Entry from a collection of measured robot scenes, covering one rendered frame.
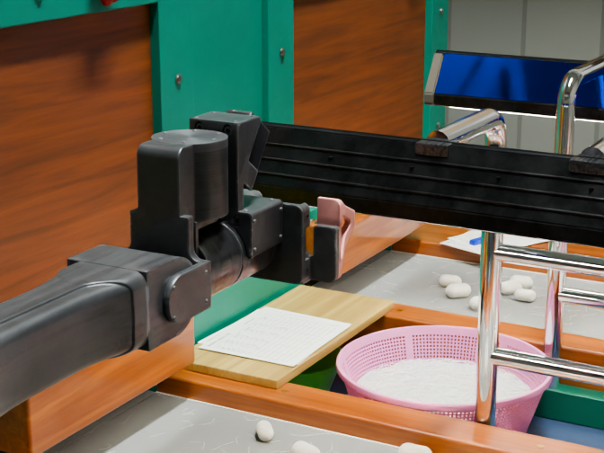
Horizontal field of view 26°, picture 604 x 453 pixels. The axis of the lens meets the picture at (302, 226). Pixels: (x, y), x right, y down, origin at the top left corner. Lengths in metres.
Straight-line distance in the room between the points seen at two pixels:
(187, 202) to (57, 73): 0.49
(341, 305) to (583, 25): 1.65
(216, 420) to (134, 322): 0.67
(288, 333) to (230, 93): 0.32
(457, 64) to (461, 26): 1.59
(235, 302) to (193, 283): 0.83
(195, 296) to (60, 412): 0.47
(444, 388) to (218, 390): 0.28
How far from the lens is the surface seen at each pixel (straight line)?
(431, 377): 1.69
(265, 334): 1.69
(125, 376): 1.46
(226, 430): 1.52
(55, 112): 1.41
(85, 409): 1.41
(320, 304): 1.81
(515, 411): 1.56
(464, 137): 1.28
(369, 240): 1.96
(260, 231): 1.01
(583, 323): 1.89
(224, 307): 1.73
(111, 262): 0.90
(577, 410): 1.71
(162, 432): 1.52
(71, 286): 0.86
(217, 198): 0.96
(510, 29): 3.37
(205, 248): 0.97
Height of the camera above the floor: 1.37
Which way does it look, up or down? 16 degrees down
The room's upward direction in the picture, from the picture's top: straight up
